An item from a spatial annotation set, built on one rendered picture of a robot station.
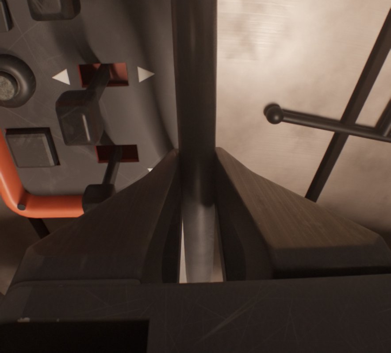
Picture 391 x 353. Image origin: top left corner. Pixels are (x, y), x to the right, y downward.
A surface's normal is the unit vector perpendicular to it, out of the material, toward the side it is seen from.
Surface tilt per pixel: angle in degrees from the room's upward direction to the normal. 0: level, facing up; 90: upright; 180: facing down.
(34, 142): 0
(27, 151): 0
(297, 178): 0
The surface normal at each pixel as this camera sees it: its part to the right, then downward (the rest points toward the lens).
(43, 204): -0.02, -0.80
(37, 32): 0.02, 0.57
